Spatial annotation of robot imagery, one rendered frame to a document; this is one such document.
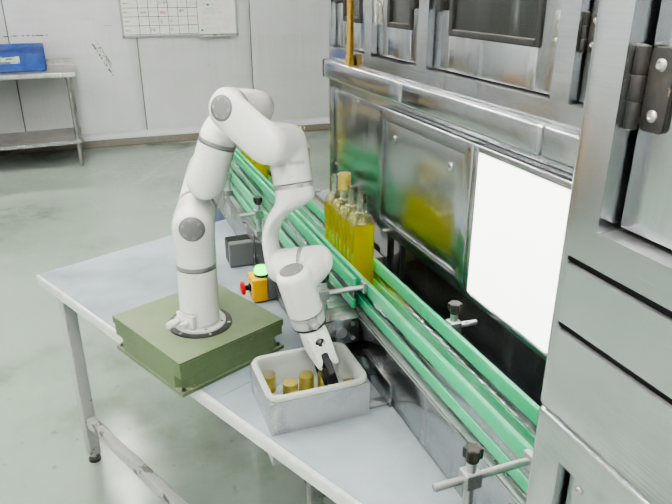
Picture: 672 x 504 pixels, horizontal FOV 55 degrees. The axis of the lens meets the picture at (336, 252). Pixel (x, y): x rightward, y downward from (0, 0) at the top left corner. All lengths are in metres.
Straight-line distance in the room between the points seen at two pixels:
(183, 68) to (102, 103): 0.92
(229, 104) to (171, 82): 6.03
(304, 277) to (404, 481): 0.43
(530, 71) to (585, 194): 0.73
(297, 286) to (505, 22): 0.65
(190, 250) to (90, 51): 5.85
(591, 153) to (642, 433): 0.22
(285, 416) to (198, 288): 0.38
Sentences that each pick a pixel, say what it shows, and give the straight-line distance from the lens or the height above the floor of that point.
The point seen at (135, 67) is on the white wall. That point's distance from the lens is 7.29.
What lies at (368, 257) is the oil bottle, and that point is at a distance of 1.62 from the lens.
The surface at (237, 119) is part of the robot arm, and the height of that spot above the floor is 1.37.
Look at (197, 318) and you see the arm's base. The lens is 1.58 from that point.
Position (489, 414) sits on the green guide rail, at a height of 0.96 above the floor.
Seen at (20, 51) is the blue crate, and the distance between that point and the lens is 6.65.
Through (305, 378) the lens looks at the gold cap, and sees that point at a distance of 1.44.
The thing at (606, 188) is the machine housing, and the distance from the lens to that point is 0.55.
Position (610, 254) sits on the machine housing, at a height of 1.42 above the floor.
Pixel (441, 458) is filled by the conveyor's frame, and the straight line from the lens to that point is 1.30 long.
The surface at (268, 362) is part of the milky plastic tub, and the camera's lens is 1.48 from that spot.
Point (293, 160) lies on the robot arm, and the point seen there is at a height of 1.28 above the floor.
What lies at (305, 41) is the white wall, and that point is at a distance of 7.63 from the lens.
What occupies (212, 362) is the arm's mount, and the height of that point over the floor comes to 0.80.
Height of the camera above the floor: 1.62
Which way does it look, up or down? 23 degrees down
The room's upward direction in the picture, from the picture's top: straight up
